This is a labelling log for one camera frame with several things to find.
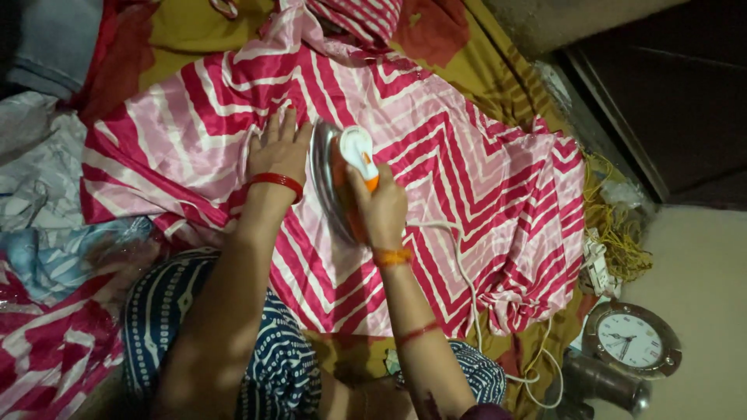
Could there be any person's right hand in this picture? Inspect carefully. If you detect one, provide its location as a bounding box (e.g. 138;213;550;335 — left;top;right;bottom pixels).
345;163;409;252

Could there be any person's left hand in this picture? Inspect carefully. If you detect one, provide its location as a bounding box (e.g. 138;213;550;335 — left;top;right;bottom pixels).
245;106;314;189

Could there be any orange and white clothes iron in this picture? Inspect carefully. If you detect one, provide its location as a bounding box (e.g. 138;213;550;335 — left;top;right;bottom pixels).
308;119;381;246

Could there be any pink white striped satin garment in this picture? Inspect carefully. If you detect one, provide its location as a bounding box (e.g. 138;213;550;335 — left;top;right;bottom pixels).
79;0;587;339

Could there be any orange thread wristband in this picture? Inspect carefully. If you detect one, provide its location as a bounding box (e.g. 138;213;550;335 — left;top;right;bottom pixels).
372;247;414;269

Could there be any red bangle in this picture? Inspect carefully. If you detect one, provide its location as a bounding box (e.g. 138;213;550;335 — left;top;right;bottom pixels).
247;172;305;205

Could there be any yellow and red bedsheet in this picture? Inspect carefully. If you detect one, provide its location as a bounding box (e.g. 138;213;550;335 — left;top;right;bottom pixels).
70;0;602;420

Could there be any red thread band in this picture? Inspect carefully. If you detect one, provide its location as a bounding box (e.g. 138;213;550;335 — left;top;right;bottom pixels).
397;321;441;346

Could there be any blue white patterned dress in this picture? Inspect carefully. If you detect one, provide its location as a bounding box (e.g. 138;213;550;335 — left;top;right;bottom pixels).
121;248;509;420

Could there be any white power extension board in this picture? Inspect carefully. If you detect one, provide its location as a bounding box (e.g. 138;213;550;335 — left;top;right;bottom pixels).
580;227;622;299

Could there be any grey metal cylinder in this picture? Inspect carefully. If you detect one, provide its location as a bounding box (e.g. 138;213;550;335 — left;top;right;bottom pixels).
557;350;653;418

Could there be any pile of folded clothes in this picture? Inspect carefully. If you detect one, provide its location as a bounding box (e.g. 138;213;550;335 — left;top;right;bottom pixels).
0;90;170;420

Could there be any grey blue fabric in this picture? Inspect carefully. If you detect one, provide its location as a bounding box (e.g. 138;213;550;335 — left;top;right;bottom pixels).
6;0;106;101

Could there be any white iron power cord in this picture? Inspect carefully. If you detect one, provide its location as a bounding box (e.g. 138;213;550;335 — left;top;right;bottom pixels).
405;219;566;410

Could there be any yellow tangled string bundle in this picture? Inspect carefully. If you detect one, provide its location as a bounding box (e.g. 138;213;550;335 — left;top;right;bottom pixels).
580;149;654;284

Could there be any round silver wall clock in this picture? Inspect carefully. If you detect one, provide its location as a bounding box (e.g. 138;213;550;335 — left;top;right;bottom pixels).
582;301;684;381

